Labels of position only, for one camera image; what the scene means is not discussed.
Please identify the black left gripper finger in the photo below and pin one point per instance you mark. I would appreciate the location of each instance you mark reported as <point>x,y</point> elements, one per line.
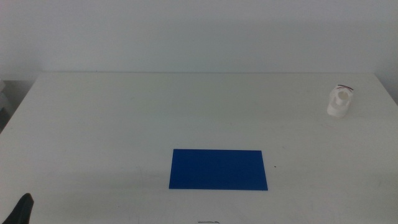
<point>21,211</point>

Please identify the blue rectangular mat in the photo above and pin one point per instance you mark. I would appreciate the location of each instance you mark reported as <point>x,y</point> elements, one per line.
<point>217,169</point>

